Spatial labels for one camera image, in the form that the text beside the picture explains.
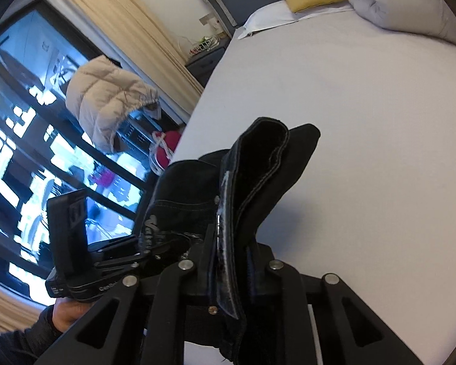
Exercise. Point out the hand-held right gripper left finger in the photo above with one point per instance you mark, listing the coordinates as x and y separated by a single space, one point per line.
201 273

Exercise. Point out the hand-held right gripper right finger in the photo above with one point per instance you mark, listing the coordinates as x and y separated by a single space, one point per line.
258 273

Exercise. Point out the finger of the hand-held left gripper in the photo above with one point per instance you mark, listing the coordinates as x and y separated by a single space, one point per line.
136 264
116 245

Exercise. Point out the black denim pants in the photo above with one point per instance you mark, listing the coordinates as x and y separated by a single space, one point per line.
250 182

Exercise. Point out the person's left forearm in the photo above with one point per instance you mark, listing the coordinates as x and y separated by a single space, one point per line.
22 342

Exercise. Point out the person's left hand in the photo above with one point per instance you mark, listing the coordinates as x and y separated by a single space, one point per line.
70 313

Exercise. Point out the beige curtain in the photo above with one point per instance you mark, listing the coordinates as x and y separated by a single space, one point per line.
136 19
11 304

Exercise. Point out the large window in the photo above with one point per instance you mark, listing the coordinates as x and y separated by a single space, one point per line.
22 140

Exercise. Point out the red and white bag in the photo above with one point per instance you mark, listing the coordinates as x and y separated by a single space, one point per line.
167 148

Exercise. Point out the beige puffer jacket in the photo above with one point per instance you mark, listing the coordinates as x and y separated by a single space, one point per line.
106 99

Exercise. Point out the bed with white sheet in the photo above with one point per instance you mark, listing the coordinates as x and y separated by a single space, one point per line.
364 140

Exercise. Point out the grey nightstand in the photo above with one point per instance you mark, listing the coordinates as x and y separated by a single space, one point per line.
205 64

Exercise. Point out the white pillow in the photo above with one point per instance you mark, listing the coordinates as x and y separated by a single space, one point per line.
273 17

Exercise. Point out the grey duvet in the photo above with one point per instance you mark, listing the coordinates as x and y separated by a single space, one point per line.
402 3

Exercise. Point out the wall socket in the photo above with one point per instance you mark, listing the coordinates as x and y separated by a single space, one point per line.
209 19

